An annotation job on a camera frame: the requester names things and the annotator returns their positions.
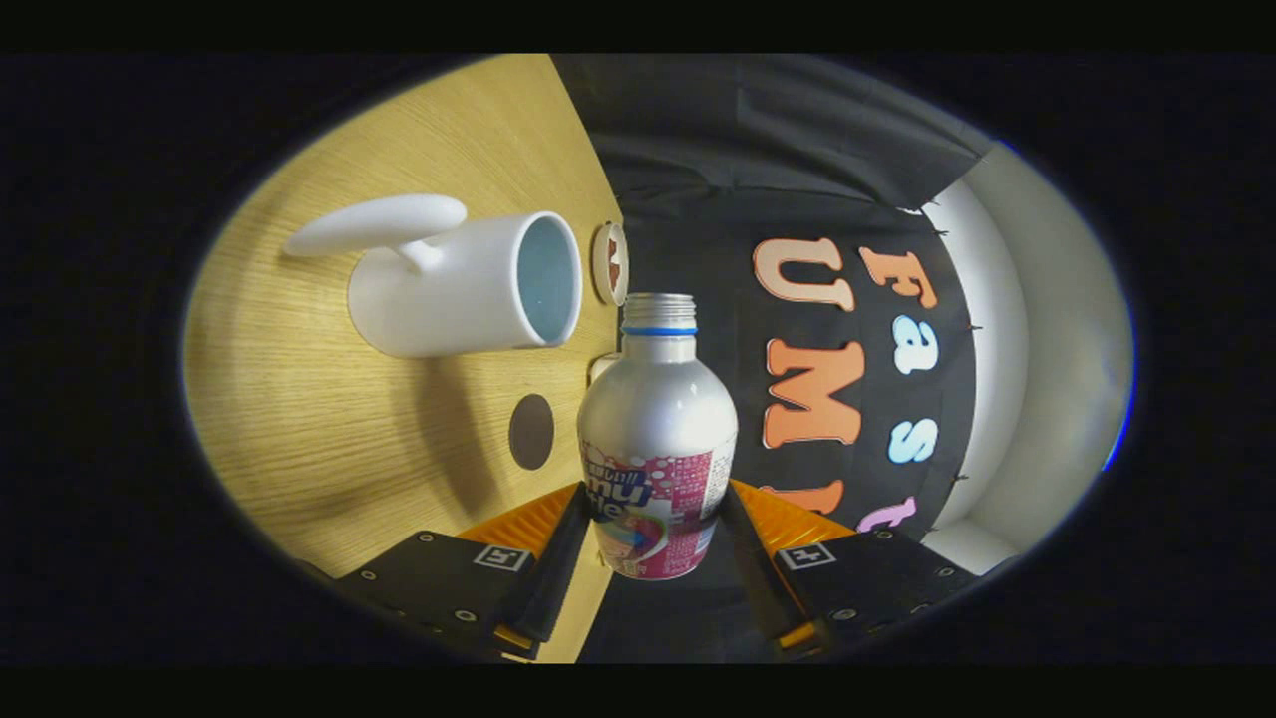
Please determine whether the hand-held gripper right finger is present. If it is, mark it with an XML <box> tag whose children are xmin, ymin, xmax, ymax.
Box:
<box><xmin>720</xmin><ymin>479</ymin><xmax>1004</xmax><ymax>657</ymax></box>

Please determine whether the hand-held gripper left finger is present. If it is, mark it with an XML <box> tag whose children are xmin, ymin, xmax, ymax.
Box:
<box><xmin>334</xmin><ymin>482</ymin><xmax>591</xmax><ymax>661</ymax></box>

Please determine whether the round brown coaster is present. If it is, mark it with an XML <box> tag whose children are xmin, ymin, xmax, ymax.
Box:
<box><xmin>508</xmin><ymin>393</ymin><xmax>555</xmax><ymax>472</ymax></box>

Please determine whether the silver juice bottle red label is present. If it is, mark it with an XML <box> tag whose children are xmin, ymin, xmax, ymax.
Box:
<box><xmin>578</xmin><ymin>292</ymin><xmax>740</xmax><ymax>581</ymax></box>

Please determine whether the white cup with handle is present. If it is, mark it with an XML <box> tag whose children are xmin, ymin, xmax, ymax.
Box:
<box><xmin>284</xmin><ymin>193</ymin><xmax>584</xmax><ymax>360</ymax></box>

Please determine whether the wooden table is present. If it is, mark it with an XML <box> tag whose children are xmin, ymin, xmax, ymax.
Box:
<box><xmin>184</xmin><ymin>55</ymin><xmax>624</xmax><ymax>664</ymax></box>

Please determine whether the small white plate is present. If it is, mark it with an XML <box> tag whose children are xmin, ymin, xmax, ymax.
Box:
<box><xmin>592</xmin><ymin>221</ymin><xmax>630</xmax><ymax>307</ymax></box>

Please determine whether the black backdrop cloth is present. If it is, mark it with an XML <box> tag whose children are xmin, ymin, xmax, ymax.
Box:
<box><xmin>551</xmin><ymin>55</ymin><xmax>998</xmax><ymax>664</ymax></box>

